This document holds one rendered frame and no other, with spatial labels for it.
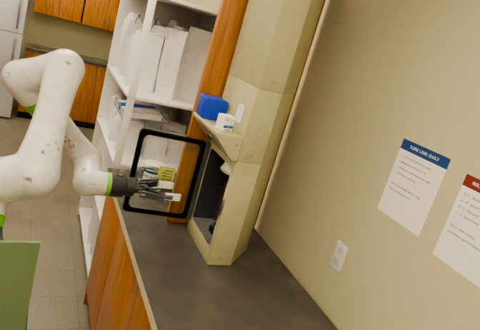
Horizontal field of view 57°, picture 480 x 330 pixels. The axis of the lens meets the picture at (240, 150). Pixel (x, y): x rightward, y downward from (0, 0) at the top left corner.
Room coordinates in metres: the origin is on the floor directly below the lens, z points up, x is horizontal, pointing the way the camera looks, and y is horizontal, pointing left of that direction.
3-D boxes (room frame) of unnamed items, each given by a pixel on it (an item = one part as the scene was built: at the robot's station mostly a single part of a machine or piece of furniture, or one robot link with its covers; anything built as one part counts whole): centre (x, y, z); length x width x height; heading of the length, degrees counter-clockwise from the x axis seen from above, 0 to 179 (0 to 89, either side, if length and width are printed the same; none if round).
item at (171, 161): (1.89, 0.30, 1.19); 0.30 x 0.01 x 0.40; 110
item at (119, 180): (1.62, 0.43, 1.20); 0.09 x 0.06 x 0.12; 27
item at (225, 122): (1.72, 0.09, 1.54); 0.05 x 0.05 x 0.06; 43
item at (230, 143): (1.79, 0.12, 1.46); 0.32 x 0.11 x 0.10; 27
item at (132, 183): (1.66, 0.36, 1.19); 0.09 x 0.08 x 0.07; 117
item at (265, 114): (1.87, -0.04, 1.32); 0.32 x 0.25 x 0.77; 27
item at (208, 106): (1.88, 0.17, 1.55); 0.10 x 0.10 x 0.09; 27
